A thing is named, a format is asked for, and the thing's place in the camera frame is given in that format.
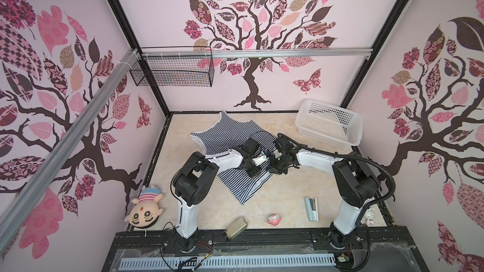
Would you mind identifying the blue white striped tank top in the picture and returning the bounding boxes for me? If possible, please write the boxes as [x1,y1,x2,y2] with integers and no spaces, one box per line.
[190,112,276,205]

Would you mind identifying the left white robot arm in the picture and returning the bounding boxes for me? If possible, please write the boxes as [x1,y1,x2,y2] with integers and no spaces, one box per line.
[171,138,270,252]

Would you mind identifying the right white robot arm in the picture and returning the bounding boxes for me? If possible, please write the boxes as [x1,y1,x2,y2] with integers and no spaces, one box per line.
[269,133,396,249]

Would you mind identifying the white plastic laundry basket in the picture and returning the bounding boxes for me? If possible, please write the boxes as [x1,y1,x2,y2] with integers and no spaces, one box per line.
[295,99,364,149]

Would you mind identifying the grey white stapler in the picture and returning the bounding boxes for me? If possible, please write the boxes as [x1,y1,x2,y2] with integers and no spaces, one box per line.
[304,197,319,222]

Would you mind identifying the pink denture toy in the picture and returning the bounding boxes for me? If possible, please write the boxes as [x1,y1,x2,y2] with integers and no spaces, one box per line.
[267,214,281,226]

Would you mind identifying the tan rectangular box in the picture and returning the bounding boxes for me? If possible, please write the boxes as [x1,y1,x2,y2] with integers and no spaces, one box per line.
[224,217,248,241]

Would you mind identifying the small white rabbit figurine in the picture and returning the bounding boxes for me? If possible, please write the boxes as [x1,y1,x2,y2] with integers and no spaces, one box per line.
[364,209,375,226]

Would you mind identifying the plush doll head toy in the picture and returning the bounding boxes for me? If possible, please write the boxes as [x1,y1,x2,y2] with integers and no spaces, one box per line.
[124,186,164,229]

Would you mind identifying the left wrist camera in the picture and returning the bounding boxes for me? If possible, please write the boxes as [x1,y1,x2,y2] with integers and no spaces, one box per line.
[252,151,270,166]

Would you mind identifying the black wire mesh basket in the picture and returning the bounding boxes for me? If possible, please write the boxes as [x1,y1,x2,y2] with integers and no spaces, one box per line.
[130,45,215,88]

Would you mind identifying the rear aluminium frame bar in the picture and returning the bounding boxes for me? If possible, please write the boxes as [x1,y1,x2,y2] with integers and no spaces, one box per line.
[142,47,373,59]

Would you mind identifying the aluminium frame bar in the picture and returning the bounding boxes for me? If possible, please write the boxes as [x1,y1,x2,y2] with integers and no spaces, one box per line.
[1,49,139,251]
[142,47,373,59]

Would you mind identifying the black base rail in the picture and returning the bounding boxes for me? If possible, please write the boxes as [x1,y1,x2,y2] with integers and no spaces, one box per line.
[112,226,415,253]

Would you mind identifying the white slotted cable duct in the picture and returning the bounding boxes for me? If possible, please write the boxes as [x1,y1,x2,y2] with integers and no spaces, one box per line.
[117,254,336,271]

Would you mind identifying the left aluminium frame bar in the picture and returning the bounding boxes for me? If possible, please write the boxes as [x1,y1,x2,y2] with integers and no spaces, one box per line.
[1,49,139,251]

